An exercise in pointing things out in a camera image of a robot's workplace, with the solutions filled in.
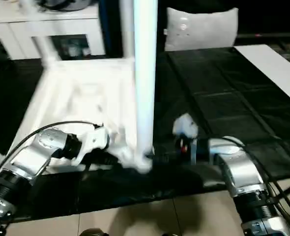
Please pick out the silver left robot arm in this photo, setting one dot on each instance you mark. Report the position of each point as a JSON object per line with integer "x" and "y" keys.
{"x": 32, "y": 157}

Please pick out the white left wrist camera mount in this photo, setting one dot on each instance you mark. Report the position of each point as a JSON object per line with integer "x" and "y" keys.
{"x": 96, "y": 140}

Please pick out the black work mat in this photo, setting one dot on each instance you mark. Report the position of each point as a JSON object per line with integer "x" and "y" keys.
{"x": 223, "y": 108}

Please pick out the white plastic table top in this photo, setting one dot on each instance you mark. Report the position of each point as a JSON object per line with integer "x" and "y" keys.
{"x": 86, "y": 98}

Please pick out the dark grey helmet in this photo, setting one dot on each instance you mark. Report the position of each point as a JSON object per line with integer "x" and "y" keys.
{"x": 69, "y": 4}

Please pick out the white cabinet with glass doors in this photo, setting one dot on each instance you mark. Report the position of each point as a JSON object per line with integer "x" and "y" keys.
{"x": 46, "y": 27}

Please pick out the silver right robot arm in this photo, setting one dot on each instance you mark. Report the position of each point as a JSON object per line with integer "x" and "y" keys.
{"x": 238, "y": 172}

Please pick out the white plastic table leg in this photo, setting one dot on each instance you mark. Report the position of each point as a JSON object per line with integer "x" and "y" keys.
{"x": 127, "y": 29}
{"x": 45, "y": 49}
{"x": 146, "y": 73}

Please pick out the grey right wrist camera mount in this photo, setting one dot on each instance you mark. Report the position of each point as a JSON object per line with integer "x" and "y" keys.
{"x": 185, "y": 127}

